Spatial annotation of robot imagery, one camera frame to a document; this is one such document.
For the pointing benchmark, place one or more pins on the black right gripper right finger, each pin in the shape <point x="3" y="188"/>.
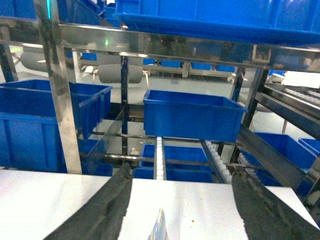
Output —
<point x="264" y="215"/>

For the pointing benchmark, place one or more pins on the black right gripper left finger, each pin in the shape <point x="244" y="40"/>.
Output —
<point x="101" y="217"/>

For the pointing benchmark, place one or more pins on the flower gift bag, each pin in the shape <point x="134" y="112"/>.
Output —
<point x="159" y="230"/>

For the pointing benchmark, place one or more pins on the blue bin lower rack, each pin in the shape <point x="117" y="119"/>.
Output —
<point x="183" y="163"/>

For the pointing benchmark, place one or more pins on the large blue bin by table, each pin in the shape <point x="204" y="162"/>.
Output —
<point x="29" y="133"/>

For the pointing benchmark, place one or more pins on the blue bin on right rack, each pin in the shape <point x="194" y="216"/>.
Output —
<point x="192" y="116"/>

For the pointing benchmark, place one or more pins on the steel rack upright post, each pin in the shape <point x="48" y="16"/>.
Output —
<point x="62" y="80"/>

